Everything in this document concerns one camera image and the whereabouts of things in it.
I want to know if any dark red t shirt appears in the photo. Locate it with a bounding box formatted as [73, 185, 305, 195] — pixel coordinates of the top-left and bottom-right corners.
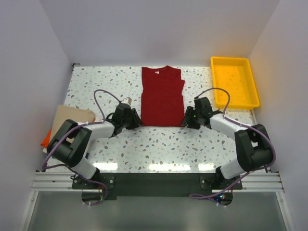
[141, 65, 185, 127]

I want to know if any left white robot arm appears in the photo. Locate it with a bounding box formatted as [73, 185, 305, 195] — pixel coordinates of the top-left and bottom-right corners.
[43, 103, 143, 189]

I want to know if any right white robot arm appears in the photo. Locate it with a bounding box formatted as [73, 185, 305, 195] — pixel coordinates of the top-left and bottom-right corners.
[182, 97, 276, 189]

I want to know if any yellow plastic tray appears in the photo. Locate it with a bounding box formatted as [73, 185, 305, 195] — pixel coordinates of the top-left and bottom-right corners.
[210, 56, 260, 110]

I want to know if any beige folded t shirt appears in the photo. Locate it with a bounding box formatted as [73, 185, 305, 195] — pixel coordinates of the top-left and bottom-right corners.
[49, 104, 95, 145]

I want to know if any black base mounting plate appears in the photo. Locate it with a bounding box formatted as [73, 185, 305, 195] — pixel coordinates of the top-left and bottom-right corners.
[71, 173, 243, 203]

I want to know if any white folded t shirt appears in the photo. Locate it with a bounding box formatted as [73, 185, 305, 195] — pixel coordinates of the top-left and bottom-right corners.
[42, 115, 96, 153]

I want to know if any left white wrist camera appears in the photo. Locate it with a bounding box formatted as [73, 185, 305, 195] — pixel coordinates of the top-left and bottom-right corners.
[121, 97, 132, 106]

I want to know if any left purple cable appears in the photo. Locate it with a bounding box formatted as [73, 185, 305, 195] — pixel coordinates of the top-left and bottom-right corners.
[42, 89, 126, 205]

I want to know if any aluminium frame rail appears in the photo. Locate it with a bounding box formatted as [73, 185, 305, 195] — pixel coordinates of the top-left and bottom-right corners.
[30, 154, 285, 193]

